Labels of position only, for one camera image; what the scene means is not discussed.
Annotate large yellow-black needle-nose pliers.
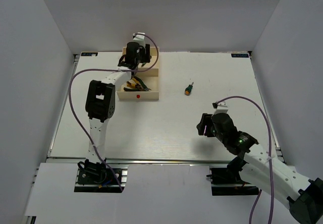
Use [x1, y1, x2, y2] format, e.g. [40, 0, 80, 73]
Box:
[129, 78, 142, 90]

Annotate small yellow-black pliers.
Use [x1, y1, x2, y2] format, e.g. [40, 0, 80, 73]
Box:
[126, 81, 136, 88]

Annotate green handled cutters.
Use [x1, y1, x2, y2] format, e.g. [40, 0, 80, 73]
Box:
[123, 76, 151, 92]

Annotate stubby green orange screwdriver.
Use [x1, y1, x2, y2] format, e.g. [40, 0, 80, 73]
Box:
[185, 82, 194, 95]

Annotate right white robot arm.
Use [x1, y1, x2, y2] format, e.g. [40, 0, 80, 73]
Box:
[197, 113, 322, 223]

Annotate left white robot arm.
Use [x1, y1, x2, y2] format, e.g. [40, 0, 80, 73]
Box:
[85, 41, 151, 161]

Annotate cream compartment tray box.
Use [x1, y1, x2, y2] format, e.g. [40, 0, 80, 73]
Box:
[117, 47, 160, 101]

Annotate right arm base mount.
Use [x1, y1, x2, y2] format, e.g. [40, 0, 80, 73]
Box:
[206, 157, 259, 196]

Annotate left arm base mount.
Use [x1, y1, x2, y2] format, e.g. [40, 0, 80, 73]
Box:
[74, 159, 126, 193]

